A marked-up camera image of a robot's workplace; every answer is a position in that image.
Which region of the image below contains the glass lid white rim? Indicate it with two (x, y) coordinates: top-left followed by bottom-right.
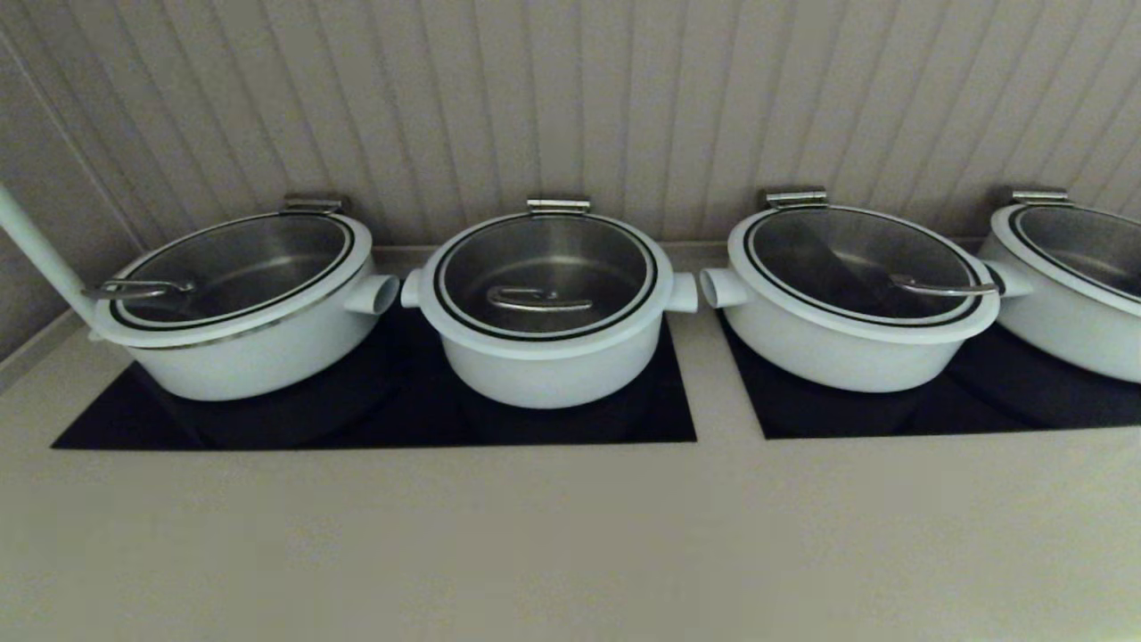
(419, 212), (674, 360)
(82, 211), (373, 349)
(991, 203), (1141, 317)

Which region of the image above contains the small white pot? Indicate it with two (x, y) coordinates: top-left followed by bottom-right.
(400, 267), (699, 409)

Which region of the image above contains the large white pot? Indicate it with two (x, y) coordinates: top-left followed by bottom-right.
(979, 205), (1141, 384)
(89, 210), (399, 402)
(700, 210), (999, 393)

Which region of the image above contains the black glass cooktop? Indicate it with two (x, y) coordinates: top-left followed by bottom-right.
(718, 312), (1141, 440)
(51, 308), (698, 449)

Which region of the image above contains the long white handle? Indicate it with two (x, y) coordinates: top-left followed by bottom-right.
(0, 183), (97, 326)

